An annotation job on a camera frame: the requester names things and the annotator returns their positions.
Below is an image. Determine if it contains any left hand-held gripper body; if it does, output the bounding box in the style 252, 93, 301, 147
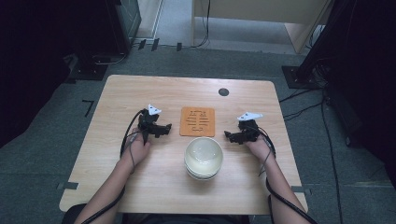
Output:
137, 104, 164, 147

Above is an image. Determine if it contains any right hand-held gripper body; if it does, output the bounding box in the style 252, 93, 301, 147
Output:
236, 111, 264, 145

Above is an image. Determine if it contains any cream ceramic bowl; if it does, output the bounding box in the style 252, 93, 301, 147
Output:
187, 171, 220, 182
183, 136, 224, 175

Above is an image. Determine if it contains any person's right hand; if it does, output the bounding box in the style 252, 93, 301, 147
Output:
245, 133, 276, 161

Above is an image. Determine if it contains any person's left hand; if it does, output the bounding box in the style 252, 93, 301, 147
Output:
123, 126, 153, 168

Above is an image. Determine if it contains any orange square coaster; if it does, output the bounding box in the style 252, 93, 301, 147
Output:
179, 106, 217, 138

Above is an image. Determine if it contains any grey floor tape strip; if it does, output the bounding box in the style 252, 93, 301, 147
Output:
290, 185, 313, 196
56, 181, 79, 191

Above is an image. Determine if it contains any person's dark clothing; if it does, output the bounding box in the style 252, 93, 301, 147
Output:
61, 203, 251, 224

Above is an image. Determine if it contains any black cabinet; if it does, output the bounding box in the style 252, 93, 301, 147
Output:
105, 0, 143, 56

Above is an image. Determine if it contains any dark curtain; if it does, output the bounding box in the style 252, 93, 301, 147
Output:
0, 0, 108, 149

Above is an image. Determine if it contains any thick black gripper cable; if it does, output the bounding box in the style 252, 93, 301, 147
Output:
257, 125, 318, 224
80, 107, 148, 224

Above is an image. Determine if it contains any thin grey gripper cable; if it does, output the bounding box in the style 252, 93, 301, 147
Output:
127, 132, 140, 171
257, 138, 273, 177

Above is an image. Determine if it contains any black floor cable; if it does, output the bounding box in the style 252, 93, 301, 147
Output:
278, 88, 325, 104
282, 101, 325, 121
319, 94, 345, 224

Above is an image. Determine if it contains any black stand base plate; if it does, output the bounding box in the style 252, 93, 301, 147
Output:
68, 58, 109, 82
281, 64, 314, 91

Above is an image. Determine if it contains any black hanging cable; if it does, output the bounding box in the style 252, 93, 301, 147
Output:
190, 0, 212, 49

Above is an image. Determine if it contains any black metal stand post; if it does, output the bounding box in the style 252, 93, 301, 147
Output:
297, 0, 348, 80

